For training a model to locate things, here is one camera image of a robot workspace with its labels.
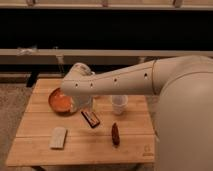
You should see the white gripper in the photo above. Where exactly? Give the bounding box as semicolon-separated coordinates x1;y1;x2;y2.
68;63;93;112

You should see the dark rectangular eraser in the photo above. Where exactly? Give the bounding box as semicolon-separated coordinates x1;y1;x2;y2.
81;111;100;128

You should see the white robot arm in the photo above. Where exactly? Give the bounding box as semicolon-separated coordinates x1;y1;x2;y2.
61;55;213;171

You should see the white sponge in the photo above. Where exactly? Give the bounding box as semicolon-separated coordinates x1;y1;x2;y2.
49;127;67;149

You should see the orange bowl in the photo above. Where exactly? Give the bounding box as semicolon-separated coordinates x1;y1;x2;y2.
48;88;75;114

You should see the clear plastic cup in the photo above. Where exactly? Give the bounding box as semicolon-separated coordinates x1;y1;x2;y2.
111;95;128;115

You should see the wooden table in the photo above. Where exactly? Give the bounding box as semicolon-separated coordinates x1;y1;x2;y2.
6;79;155;166

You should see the brown elongated object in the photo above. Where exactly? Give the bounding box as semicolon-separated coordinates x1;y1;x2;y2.
111;123;120;146

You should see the grey metal rail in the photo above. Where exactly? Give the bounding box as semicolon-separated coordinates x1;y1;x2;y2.
0;48;213;65

